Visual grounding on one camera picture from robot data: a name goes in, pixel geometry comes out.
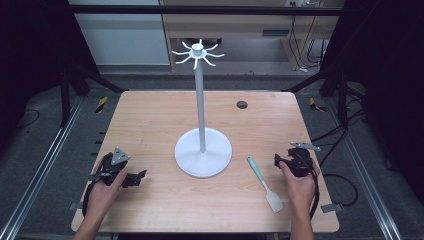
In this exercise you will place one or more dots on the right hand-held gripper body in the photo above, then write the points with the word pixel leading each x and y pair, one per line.
pixel 300 163

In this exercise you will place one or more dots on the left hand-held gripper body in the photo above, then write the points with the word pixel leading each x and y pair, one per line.
pixel 119 156

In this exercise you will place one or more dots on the person's right hand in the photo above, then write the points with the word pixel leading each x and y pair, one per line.
pixel 301 193

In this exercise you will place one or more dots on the person's left hand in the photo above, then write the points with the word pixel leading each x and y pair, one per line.
pixel 101 196

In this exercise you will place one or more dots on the yellow black striped tape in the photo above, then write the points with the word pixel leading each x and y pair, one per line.
pixel 101 104

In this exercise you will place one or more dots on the yellow clamp right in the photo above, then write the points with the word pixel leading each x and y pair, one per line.
pixel 316 105

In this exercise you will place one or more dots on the dark round table grommet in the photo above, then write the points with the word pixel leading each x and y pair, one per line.
pixel 242 104

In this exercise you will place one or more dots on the white hook stand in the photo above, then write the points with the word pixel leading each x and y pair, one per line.
pixel 200 100

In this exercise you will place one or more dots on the white cabinet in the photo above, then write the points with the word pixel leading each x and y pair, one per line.
pixel 123 40

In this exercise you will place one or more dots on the black curtain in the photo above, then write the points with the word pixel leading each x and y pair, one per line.
pixel 393 66
pixel 30 50

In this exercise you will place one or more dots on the light wooden desk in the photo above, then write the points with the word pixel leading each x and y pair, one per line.
pixel 233 26

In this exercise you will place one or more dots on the grey metal table bracket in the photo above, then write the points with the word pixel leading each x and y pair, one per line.
pixel 331 208
pixel 75 205

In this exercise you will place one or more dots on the aluminium floor rail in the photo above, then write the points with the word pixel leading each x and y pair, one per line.
pixel 366 181
pixel 40 166

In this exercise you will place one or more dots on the black metal frame post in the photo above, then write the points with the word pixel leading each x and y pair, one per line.
pixel 65 96
pixel 341 96

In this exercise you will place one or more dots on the black horizontal frame bar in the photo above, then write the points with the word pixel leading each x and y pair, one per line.
pixel 200 10

